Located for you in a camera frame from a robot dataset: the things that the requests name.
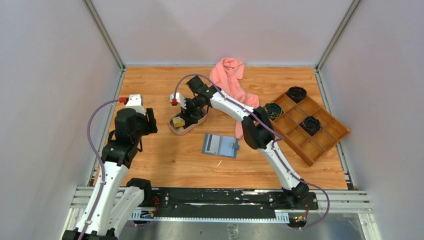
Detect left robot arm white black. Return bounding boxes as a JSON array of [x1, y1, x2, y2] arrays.
[[62, 106, 158, 240]]

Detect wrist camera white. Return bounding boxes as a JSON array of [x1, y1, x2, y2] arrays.
[[125, 94, 146, 116], [169, 92, 187, 109]]

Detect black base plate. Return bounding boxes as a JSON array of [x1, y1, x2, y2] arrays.
[[138, 187, 319, 220]]

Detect gold card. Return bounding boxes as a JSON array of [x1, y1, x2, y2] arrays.
[[171, 116, 186, 128]]

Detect pink cloth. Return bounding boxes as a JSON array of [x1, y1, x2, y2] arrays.
[[208, 57, 261, 139]]

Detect pink oval tray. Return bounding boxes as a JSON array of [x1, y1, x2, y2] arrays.
[[168, 109, 207, 136]]

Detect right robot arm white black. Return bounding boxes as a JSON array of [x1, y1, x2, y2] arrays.
[[169, 74, 310, 209]]

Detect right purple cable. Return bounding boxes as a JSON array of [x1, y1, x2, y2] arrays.
[[170, 73, 331, 231]]

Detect purple cable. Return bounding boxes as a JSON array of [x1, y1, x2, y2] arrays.
[[170, 73, 331, 231], [76, 96, 130, 240]]

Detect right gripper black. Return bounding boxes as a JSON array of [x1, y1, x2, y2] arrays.
[[180, 95, 204, 127]]

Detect wooden compartment tray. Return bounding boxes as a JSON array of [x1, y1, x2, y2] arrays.
[[264, 86, 350, 166]]

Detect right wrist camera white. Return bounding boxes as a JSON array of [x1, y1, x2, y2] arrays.
[[169, 92, 187, 109]]

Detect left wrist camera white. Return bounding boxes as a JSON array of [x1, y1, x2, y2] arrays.
[[125, 94, 146, 116]]

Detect blue leather card holder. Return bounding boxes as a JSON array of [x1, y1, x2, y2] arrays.
[[201, 133, 240, 159]]

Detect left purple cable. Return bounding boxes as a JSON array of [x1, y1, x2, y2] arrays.
[[76, 96, 130, 240]]

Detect black tape roll upper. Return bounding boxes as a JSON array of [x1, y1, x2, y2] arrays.
[[285, 86, 308, 104]]

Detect aluminium rail frame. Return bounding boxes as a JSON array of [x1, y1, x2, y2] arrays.
[[59, 186, 381, 240]]

